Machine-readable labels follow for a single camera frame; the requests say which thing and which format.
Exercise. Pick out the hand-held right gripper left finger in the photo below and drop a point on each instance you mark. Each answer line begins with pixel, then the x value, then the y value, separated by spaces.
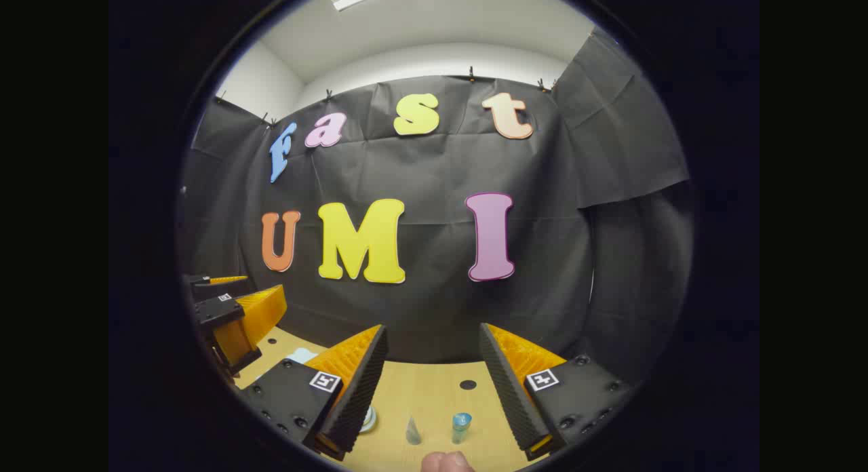
pixel 359 397

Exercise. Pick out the small white suitcase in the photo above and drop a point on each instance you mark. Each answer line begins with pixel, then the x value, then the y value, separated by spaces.
pixel 302 355

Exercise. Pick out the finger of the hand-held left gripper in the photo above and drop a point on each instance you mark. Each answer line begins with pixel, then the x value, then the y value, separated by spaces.
pixel 203 290
pixel 220 312

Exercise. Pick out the clear blue skin care tube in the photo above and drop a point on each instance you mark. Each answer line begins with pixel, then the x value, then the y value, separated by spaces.
pixel 413 433

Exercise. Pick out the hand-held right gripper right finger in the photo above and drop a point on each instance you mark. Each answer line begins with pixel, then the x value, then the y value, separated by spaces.
pixel 508 390

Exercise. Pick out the blue cap skin care bottle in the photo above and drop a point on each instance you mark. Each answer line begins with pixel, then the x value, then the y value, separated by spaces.
pixel 461 428

